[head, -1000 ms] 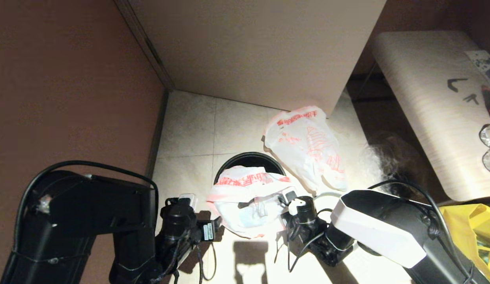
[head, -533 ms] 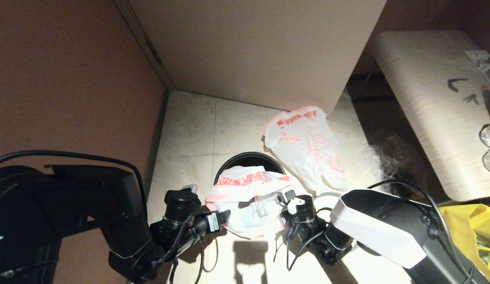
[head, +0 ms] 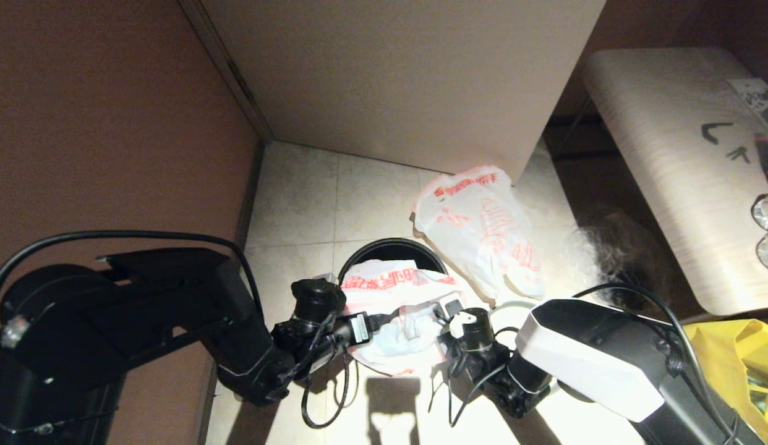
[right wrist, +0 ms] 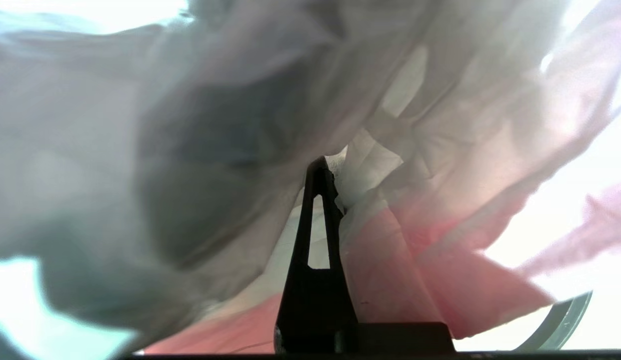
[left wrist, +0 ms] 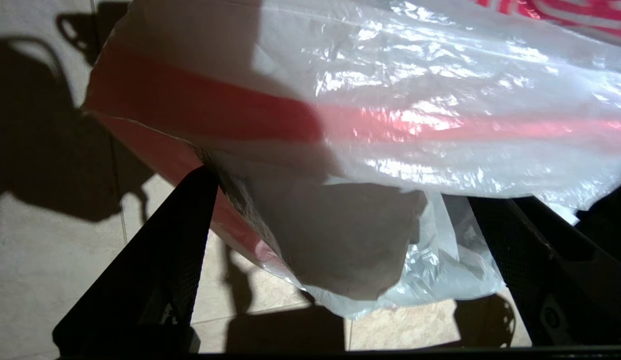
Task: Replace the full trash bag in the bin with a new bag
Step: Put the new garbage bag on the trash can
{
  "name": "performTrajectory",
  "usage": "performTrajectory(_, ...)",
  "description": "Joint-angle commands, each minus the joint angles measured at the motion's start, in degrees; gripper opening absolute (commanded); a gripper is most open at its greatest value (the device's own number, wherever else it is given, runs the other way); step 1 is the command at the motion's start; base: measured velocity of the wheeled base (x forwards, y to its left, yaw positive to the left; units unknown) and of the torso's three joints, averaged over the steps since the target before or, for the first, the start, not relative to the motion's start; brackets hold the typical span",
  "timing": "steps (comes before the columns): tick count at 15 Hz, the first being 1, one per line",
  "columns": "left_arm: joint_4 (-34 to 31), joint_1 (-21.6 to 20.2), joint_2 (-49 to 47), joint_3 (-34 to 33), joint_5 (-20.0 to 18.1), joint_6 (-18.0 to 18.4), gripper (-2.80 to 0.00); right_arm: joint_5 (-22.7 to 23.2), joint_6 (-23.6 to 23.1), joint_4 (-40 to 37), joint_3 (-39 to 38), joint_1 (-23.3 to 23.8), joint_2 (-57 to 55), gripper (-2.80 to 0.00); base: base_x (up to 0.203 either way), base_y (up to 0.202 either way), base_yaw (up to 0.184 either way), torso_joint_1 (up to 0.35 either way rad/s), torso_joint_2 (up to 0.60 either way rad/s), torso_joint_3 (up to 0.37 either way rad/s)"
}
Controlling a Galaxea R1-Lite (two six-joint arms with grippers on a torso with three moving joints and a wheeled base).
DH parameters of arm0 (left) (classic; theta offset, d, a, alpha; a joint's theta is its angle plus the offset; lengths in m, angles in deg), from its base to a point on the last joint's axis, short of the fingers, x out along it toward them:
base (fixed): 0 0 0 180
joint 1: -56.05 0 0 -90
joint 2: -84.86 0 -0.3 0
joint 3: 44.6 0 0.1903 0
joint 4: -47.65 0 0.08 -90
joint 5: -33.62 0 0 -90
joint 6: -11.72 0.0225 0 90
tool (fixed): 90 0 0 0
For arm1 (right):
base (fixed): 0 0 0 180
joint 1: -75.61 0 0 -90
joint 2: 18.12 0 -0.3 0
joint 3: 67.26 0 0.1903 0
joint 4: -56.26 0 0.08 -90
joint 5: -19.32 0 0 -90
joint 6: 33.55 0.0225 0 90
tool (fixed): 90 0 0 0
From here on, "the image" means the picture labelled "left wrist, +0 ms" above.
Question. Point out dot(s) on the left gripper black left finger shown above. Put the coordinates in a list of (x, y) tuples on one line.
[(150, 280)]

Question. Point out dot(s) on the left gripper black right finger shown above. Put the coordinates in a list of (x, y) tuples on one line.
[(565, 290)]

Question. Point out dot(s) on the white red plastic bag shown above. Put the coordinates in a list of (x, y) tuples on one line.
[(390, 100)]

